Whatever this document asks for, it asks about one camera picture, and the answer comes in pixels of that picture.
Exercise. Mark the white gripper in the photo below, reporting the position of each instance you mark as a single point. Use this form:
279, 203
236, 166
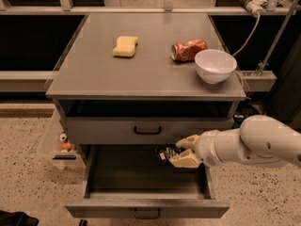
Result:
207, 148

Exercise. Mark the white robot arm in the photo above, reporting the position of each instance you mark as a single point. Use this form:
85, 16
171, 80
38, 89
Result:
259, 141

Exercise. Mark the open grey middle drawer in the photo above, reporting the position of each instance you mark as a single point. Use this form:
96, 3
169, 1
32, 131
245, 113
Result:
134, 181

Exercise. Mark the grey metal drawer cabinet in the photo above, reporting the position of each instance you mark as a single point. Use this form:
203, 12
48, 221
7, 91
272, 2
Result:
91, 82

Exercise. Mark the closed grey upper drawer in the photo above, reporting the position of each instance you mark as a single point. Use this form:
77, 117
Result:
138, 130

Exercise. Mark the white bowl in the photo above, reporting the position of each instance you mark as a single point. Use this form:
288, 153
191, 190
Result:
214, 66

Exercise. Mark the crushed red soda can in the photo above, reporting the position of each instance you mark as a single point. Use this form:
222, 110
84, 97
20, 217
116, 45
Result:
186, 51

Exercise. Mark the yellow sponge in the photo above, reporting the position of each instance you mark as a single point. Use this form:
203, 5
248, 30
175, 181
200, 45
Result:
125, 46

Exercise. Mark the orange toy in bin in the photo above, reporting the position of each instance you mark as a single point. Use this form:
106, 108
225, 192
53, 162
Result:
66, 145

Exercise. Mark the clear plastic storage bin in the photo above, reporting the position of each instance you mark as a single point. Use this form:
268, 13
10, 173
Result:
50, 147

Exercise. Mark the white power strip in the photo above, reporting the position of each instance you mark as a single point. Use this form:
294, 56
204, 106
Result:
253, 6

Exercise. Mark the black bag on floor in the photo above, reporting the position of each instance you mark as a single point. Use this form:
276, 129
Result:
17, 219

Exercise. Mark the metal guard rail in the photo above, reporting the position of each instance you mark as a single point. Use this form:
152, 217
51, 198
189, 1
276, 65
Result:
125, 8

